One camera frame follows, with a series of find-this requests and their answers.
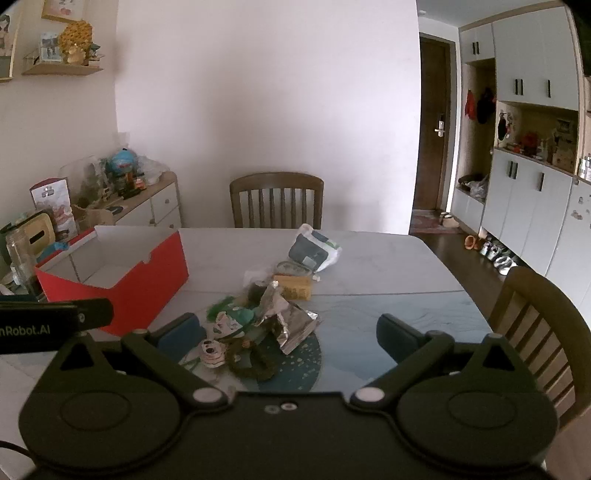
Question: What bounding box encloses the wooden wall shelf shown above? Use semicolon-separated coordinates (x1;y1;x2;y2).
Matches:
22;62;105;77

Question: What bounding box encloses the red and white food bag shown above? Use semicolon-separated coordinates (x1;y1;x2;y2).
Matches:
30;176;78;241

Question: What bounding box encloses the wooden slat-back chair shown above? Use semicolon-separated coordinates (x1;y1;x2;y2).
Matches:
229;172;325;230
488;266;591;432

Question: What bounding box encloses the clear glass jar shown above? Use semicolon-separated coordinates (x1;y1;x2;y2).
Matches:
6;226;44;300

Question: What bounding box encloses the blue cloth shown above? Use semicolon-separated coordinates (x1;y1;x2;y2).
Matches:
39;242;70;262

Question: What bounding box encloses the patterned doormat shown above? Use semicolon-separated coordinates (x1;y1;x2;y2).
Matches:
409;210;463;234

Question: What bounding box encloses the framed wall picture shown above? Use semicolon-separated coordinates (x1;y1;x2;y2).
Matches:
41;0;78;24

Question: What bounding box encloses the dark teal round placemat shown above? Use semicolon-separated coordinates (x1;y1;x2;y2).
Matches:
185;318;322;394

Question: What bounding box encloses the yellow snack box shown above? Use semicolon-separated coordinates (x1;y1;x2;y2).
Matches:
272;274;314;302

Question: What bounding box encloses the red cardboard box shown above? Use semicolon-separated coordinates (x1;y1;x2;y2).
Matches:
34;225;190;337

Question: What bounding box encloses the clear plastic container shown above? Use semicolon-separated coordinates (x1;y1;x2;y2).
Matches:
59;154;112;208

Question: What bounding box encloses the brown wooden door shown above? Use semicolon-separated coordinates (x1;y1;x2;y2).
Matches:
412;37;453;214

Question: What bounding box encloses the white plastic bag with grey pouch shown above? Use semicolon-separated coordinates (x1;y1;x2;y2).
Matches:
288;224;343;274

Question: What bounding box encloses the brown cardboard tray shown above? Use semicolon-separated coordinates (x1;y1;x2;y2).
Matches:
71;203;126;228

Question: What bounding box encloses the oval grey tin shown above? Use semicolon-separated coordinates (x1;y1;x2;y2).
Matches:
276;261;315;278

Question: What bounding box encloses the green and white packet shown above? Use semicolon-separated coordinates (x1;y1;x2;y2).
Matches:
205;295;258;339

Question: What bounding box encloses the white wall cabinet unit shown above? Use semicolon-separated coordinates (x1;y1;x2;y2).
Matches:
450;7;591;280

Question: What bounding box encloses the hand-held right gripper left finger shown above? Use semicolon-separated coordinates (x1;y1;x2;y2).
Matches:
46;313;232;412

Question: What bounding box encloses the white sideboard with wooden top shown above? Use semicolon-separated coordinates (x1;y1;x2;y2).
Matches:
74;172;182;230

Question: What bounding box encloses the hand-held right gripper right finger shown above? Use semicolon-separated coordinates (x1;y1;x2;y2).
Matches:
350;314;533;411

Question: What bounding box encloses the dark green fuzzy ring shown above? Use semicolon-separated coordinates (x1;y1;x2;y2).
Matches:
224;339;279;382

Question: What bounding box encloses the yellow flower bouquet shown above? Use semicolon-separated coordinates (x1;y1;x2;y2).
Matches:
59;21;96;64

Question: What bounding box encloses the small photo card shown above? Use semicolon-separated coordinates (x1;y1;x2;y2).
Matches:
39;31;64;62

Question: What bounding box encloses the blue globe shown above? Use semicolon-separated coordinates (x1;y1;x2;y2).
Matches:
108;148;139;177

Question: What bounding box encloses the black cable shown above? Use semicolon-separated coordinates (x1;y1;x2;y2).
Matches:
0;440;34;463

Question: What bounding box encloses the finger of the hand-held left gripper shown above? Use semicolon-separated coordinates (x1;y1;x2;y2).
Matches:
73;298;114;331

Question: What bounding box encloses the row of pale shoes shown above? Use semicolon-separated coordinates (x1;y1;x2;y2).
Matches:
480;237;521;274

